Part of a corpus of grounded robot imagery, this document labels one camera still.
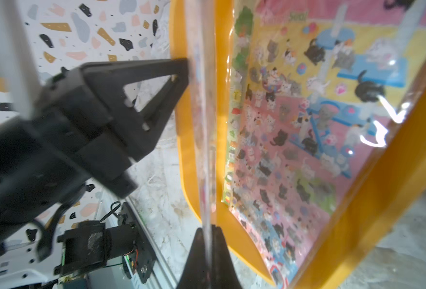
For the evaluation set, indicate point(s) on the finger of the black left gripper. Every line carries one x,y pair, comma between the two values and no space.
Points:
108,79
141,130

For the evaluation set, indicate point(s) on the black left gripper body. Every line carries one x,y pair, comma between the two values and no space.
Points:
47,160

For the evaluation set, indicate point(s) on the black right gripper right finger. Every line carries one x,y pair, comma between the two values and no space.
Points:
223,272

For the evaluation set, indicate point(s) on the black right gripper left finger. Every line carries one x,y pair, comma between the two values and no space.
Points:
195,274

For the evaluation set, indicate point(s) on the purple 3D sticker sheet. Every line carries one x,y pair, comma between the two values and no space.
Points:
201,52

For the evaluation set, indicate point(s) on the pink yellow cat sticker sheet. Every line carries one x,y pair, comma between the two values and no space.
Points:
315,88

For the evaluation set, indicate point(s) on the yellow plastic storage box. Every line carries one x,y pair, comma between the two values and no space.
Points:
389,184

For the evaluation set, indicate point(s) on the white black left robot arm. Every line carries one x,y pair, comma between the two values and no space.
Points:
29,256

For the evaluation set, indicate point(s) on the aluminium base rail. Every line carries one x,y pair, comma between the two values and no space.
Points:
118,232

